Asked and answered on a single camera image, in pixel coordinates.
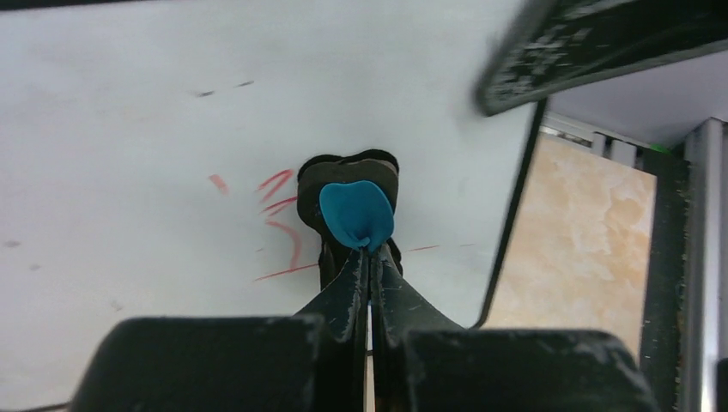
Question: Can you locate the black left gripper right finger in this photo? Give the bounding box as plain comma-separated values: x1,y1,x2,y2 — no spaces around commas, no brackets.
369,248,658,411

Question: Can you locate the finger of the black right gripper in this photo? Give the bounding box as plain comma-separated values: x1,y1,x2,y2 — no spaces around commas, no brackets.
475,0,727,116

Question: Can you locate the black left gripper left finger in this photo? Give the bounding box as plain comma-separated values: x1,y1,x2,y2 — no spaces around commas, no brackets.
70,251,368,411

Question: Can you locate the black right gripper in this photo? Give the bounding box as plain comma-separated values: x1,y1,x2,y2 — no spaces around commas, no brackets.
640,150,689,411

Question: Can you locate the blue felt eraser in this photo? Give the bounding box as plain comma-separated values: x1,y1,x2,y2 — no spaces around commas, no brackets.
296,148,403,288

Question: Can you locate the black framed whiteboard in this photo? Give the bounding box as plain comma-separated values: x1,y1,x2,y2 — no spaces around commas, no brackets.
1,1,535,410

